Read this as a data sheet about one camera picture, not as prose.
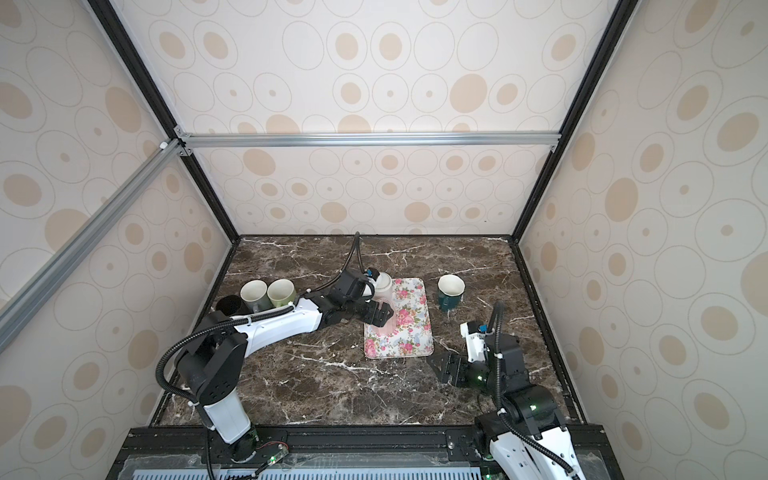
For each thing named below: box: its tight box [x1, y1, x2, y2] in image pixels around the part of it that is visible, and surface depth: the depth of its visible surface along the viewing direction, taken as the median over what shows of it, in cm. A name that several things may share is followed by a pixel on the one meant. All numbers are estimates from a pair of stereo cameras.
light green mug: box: [267, 278, 297, 307], surface depth 96 cm
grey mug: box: [240, 279, 275, 313], surface depth 94 cm
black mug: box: [216, 294, 253, 316], surface depth 92 cm
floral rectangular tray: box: [364, 277, 434, 359], surface depth 95 cm
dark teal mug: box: [437, 274, 466, 312], surface depth 95 cm
